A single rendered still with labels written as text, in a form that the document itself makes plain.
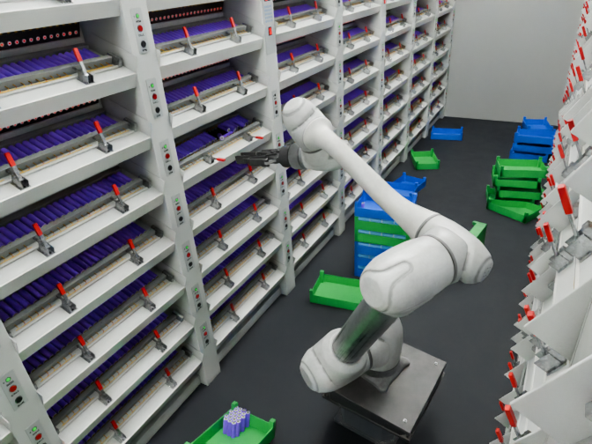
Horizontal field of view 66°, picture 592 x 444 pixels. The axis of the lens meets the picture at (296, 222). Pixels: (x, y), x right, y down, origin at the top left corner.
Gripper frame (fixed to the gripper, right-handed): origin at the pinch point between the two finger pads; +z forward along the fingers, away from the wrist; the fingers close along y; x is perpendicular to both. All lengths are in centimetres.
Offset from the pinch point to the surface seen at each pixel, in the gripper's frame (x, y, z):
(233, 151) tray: -1.9, 14.5, 17.6
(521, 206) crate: -113, 198, -70
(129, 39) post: 47, -27, 9
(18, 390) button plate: -31, -92, 22
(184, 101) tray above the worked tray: 23.1, -2.6, 19.1
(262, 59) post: 29, 43, 13
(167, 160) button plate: 7.9, -22.5, 15.0
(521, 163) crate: -87, 216, -67
